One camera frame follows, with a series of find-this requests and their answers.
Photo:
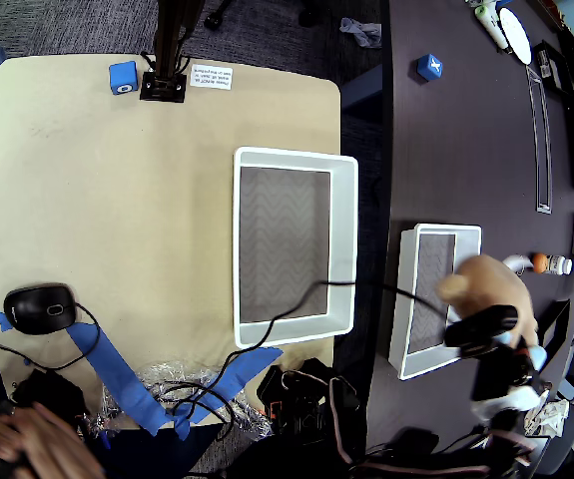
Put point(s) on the grey crumpled cloth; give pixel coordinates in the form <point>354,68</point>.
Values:
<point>361,30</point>

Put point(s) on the tan plush toy blue fins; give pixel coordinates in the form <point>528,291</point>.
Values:
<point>491,284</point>

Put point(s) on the clear crumpled plastic wrap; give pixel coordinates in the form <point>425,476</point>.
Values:
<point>162,374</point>

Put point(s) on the white pill bottle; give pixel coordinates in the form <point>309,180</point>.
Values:
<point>560,264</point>

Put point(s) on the black computer mouse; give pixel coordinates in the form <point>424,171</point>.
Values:
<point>37,309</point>

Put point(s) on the orange mandarin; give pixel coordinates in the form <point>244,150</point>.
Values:
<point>539,262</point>

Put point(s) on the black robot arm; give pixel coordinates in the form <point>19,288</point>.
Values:
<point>296,399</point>

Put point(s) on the blue cube with O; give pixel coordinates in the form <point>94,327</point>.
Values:
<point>123,76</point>

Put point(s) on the person's left hand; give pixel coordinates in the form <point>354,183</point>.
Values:
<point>57,439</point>

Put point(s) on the small white plastic bin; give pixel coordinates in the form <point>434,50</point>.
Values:
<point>468,239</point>

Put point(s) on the white paper label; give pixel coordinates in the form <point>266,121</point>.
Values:
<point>210,77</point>

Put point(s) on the white bottle green cap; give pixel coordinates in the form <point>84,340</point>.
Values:
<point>491,25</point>

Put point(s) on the wide blue tape strip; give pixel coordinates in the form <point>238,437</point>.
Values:
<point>254,361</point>

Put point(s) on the black leader arm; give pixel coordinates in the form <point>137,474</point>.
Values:
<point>52,394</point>

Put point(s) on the black camera stand pole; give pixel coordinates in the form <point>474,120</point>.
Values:
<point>167,50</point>

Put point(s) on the blue cube with X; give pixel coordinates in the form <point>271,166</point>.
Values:
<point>428,67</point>

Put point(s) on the crumpled white tissue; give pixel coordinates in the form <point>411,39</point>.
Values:
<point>556,416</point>

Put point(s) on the black flat box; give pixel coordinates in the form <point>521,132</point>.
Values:
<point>551,65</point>

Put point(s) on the large white plastic bin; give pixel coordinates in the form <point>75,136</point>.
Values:
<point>286,335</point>

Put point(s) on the small blue tape piece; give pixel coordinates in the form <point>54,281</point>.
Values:
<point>1,319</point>

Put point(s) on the long blue tape strip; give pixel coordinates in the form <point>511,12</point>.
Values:
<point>112,369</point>

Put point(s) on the white round disc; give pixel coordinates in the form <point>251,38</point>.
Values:
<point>515,32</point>

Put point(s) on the black open tray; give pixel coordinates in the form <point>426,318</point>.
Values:
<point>558,319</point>

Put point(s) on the black chair caster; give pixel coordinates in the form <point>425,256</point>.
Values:
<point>307,15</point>
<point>214,17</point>

